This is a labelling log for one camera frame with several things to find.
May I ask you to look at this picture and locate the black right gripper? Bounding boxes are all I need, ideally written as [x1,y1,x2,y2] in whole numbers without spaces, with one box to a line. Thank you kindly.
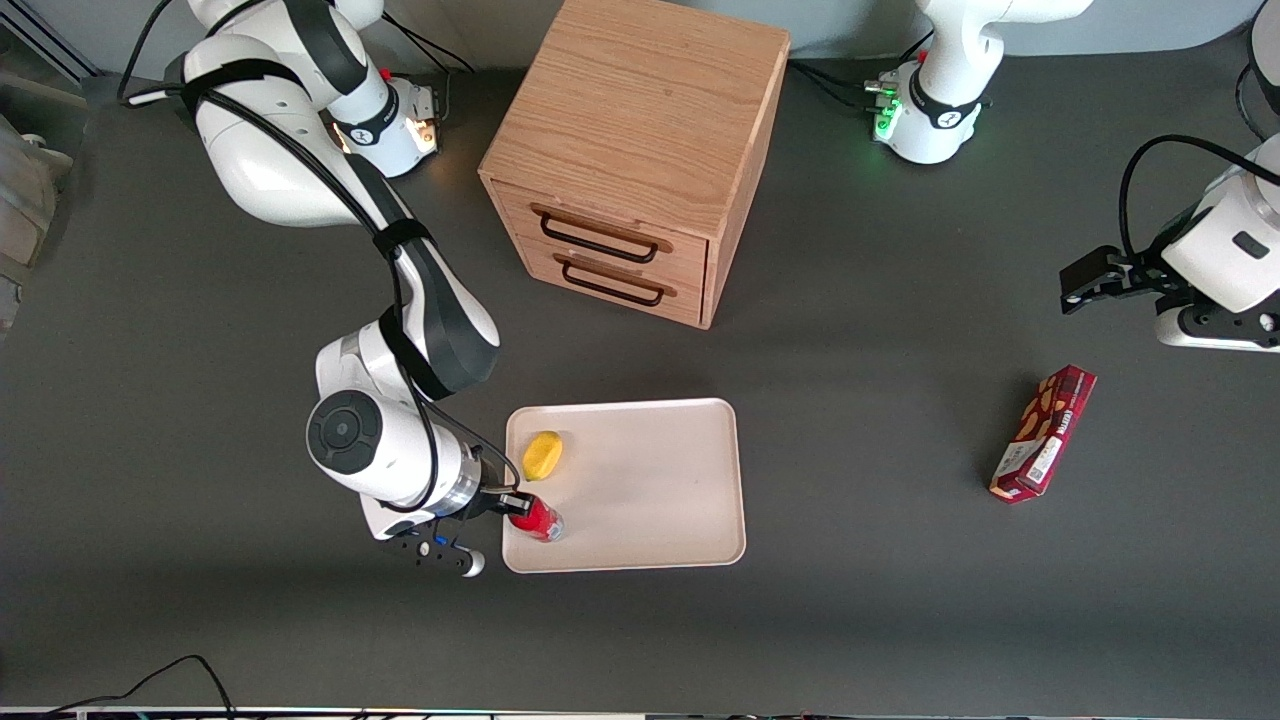
[400,484,539,543]

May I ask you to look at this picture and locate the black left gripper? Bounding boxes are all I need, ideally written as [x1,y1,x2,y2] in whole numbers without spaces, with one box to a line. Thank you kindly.
[1059,243,1193,317]

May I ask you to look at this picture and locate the red coke bottle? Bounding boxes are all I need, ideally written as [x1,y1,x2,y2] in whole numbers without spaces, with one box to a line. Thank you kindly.
[508,494,567,544]

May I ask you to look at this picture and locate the cream plastic tray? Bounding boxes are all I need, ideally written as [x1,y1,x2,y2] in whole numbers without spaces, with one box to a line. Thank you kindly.
[501,397,748,575]

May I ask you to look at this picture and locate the yellow lemon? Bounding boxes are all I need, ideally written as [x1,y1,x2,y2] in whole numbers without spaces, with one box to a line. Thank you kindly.
[522,430,564,483]

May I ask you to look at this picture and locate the red snack box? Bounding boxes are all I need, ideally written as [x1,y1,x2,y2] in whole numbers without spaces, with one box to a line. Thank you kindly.
[989,364,1098,505]

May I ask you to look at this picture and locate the wooden drawer cabinet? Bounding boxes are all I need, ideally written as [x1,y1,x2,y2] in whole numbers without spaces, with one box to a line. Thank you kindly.
[477,0,792,331]

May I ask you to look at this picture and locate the grey beige bundle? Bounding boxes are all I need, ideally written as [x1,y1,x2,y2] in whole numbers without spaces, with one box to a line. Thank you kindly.
[0,72,76,336]

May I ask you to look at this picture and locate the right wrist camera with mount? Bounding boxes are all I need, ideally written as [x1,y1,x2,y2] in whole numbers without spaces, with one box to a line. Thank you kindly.
[358,494,488,580]

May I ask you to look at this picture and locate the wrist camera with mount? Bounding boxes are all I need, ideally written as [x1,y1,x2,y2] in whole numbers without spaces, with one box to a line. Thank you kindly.
[358,494,488,580]
[1154,298,1280,354]

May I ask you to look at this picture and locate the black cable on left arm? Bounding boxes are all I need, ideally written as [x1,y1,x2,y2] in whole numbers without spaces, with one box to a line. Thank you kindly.
[1117,134,1263,263]

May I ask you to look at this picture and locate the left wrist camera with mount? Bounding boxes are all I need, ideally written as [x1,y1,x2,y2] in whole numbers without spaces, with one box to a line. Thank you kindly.
[1154,298,1280,354]

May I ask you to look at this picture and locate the wooden drawer with black handle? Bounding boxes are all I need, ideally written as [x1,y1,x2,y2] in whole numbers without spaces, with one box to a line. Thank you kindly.
[490,180,710,288]
[520,243,707,330]

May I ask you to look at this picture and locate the black cables at left arm base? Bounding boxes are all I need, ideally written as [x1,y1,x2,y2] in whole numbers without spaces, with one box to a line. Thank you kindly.
[788,30,936,113]

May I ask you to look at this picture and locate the black cables at arm base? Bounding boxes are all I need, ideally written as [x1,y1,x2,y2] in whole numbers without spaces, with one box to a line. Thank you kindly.
[788,30,936,113]
[382,18,477,77]

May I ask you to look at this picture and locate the thin black floor cable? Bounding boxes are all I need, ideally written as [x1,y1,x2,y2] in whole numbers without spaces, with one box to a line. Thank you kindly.
[40,654,237,719]

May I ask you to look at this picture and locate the black cable along right arm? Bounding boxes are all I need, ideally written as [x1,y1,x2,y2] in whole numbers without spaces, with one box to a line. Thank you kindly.
[118,0,523,517]

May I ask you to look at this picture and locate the black cables at right arm base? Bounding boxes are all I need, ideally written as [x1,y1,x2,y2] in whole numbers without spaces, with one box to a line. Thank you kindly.
[382,18,477,77]

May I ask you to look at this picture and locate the aluminium frame profile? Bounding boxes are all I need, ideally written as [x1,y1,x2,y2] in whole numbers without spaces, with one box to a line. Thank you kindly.
[0,18,103,83]

